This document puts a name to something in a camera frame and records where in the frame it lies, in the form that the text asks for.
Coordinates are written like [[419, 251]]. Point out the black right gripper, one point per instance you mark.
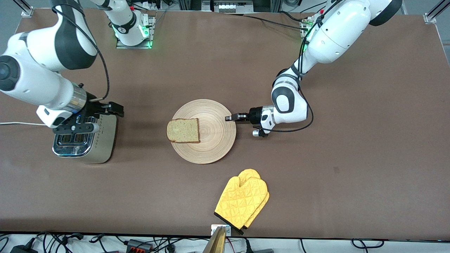
[[94, 109]]

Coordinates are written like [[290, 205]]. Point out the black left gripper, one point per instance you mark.
[[254, 115]]

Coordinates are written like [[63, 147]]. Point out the round wooden plate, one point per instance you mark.
[[214, 140]]

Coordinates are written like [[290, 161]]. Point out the brown bread slice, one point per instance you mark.
[[182, 130]]

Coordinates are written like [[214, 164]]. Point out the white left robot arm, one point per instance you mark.
[[334, 35]]

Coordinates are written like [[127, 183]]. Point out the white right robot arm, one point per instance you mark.
[[42, 80]]

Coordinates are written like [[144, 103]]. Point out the beige chrome two-slot toaster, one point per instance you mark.
[[103, 144]]

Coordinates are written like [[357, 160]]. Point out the yellow quilted oven mitt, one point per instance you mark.
[[242, 198], [261, 205]]

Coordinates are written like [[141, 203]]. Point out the white power strip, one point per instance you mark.
[[228, 7]]

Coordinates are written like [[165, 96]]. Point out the black adapter with red plugs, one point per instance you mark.
[[139, 245]]

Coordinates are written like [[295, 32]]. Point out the black power brick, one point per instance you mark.
[[23, 250]]

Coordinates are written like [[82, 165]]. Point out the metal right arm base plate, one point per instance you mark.
[[152, 33]]

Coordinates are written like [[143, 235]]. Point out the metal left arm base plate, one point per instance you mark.
[[303, 34]]

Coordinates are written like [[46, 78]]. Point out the white metal bracket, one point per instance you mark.
[[213, 229]]

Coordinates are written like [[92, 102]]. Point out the gold camera stand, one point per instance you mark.
[[218, 242]]

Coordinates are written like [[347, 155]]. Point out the aluminium frame post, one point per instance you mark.
[[26, 10], [430, 17]]

